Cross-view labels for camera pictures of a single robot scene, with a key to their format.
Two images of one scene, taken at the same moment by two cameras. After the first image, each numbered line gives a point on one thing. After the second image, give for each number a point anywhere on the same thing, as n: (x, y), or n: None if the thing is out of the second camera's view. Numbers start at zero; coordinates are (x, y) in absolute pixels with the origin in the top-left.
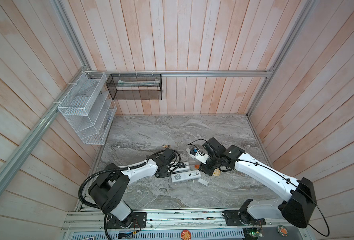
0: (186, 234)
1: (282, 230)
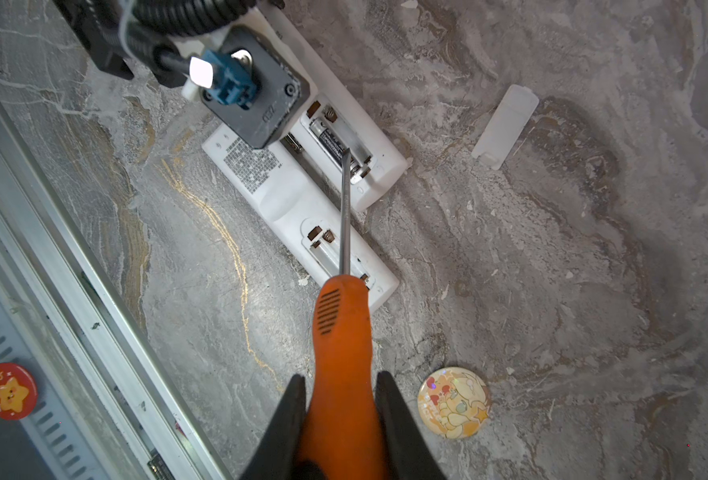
0: (10, 390)
1: None
